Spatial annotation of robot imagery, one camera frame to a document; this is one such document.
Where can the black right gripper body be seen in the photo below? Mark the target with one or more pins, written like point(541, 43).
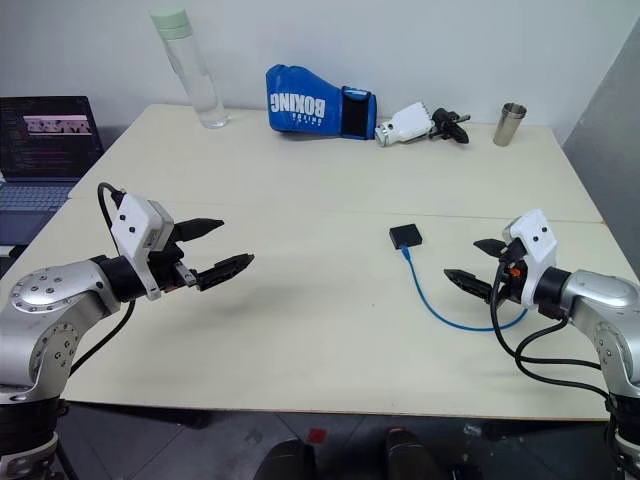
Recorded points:
point(511, 285)

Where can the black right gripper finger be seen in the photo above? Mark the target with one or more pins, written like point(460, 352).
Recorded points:
point(492, 247)
point(467, 282)

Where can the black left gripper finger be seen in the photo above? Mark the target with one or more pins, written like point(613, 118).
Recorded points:
point(200, 226)
point(225, 270)

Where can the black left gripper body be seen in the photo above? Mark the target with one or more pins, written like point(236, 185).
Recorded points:
point(172, 267)

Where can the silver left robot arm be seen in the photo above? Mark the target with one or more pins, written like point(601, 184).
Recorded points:
point(50, 300)

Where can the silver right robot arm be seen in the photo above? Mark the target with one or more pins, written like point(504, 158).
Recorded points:
point(600, 300)

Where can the small black box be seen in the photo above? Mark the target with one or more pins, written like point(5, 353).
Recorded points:
point(406, 236)

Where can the steel cup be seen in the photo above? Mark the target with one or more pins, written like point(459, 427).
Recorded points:
point(509, 125)

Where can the clear bottle with green cap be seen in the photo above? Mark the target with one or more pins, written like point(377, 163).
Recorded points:
point(197, 80)

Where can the white spare gripper black fingers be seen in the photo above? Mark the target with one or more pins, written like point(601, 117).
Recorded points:
point(407, 125)

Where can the blue boxing glove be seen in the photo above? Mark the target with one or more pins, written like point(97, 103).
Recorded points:
point(300, 105)

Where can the dark laptop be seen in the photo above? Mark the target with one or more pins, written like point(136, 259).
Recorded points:
point(45, 140)

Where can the dark rounded shape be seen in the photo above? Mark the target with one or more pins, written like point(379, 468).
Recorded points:
point(287, 462)
point(410, 457)

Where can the small red object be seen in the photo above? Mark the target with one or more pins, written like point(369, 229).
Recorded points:
point(316, 435)

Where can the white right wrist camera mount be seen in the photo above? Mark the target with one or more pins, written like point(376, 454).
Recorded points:
point(537, 235)

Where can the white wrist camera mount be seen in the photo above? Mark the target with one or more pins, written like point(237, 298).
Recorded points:
point(537, 235)
point(132, 220)

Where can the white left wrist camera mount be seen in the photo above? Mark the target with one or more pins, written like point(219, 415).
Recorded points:
point(132, 220)

